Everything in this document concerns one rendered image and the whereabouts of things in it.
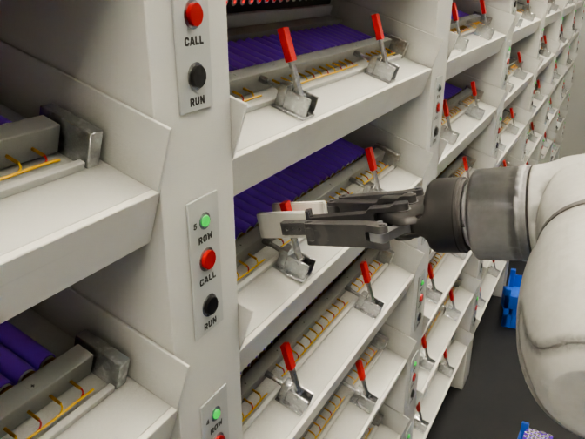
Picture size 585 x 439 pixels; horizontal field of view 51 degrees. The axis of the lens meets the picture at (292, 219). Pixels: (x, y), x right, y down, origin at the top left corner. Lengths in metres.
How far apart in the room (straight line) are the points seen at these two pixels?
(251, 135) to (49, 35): 0.20
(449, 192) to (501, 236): 0.06
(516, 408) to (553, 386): 1.72
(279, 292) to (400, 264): 0.53
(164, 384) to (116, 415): 0.04
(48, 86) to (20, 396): 0.23
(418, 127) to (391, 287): 0.29
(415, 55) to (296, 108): 0.45
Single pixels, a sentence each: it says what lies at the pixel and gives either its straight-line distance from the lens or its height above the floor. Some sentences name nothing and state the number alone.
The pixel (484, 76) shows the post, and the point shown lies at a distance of 1.77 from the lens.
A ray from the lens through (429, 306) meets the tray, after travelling 1.46.
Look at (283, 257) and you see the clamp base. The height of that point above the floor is 0.96.
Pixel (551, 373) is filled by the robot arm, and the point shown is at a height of 1.05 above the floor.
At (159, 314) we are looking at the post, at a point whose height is 1.02.
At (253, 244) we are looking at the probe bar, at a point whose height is 0.98.
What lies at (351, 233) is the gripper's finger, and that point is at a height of 1.03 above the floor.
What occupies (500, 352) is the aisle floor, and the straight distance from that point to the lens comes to 2.38.
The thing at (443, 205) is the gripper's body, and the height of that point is 1.06.
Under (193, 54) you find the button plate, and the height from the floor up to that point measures 1.21.
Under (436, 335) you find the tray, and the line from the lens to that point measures 1.70.
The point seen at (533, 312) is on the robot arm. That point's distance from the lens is 0.42.
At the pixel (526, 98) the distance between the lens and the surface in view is 2.47.
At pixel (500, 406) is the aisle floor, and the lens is 2.12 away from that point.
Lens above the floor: 1.27
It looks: 22 degrees down
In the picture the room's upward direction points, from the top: straight up
